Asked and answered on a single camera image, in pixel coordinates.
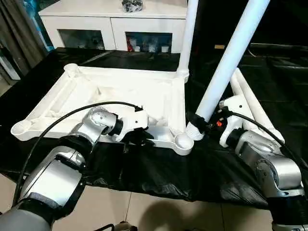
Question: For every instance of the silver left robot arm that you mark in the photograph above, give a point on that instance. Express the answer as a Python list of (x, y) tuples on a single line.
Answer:
[(60, 173)]

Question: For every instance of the grey curtain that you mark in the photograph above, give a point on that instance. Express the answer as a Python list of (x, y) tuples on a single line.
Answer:
[(19, 41)]

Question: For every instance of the dark robot waist part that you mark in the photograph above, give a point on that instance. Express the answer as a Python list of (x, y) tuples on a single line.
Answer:
[(125, 226)]

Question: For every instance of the white plastic table leg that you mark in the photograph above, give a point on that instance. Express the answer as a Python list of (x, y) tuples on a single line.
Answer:
[(188, 36), (260, 106), (237, 84), (228, 60)]

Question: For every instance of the small tan block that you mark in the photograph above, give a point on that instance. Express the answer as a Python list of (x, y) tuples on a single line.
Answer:
[(219, 46)]

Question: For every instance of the small white jar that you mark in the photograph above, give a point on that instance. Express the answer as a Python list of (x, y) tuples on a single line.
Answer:
[(151, 47), (137, 48), (164, 48)]

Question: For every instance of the white glass door cabinet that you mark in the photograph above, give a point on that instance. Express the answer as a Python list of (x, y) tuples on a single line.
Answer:
[(108, 21)]

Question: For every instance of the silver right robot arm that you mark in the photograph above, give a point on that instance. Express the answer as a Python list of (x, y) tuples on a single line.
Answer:
[(269, 163)]

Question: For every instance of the dark speckled object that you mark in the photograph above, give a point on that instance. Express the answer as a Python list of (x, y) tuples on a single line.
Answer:
[(132, 5)]

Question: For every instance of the white plastic table top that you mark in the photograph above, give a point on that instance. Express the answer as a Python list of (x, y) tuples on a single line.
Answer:
[(96, 89)]

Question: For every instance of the black mat cover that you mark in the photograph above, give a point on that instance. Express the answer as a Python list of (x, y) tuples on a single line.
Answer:
[(276, 84)]

